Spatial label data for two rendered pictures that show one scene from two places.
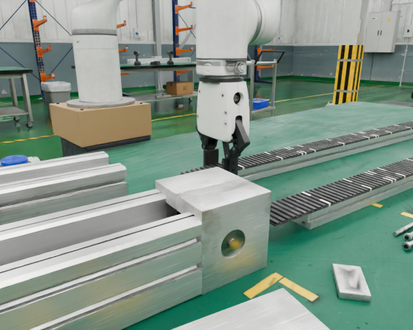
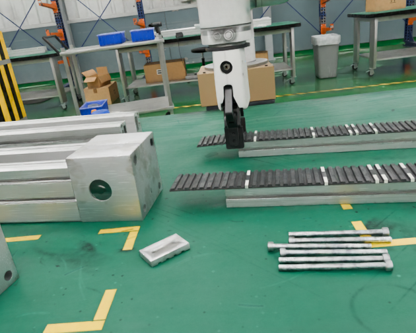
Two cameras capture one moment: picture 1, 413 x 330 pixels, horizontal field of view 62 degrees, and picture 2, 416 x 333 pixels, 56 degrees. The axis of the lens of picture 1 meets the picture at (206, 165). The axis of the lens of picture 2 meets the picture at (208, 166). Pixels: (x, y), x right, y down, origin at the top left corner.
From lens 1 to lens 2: 48 cm
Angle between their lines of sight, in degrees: 43
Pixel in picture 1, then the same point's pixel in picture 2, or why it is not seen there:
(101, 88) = not seen: hidden behind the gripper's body
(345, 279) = (158, 246)
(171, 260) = (49, 187)
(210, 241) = (77, 182)
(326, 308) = (120, 257)
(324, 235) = (228, 215)
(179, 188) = (92, 142)
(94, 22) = not seen: outside the picture
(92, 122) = (211, 84)
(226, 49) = (210, 18)
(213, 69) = (204, 38)
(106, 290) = (10, 193)
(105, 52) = not seen: hidden behind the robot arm
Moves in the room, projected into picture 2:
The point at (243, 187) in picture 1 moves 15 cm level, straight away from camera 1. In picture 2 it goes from (122, 148) to (208, 120)
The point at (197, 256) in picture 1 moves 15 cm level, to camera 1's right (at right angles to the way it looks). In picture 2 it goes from (69, 191) to (137, 220)
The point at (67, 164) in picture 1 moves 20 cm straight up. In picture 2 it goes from (104, 118) to (80, 8)
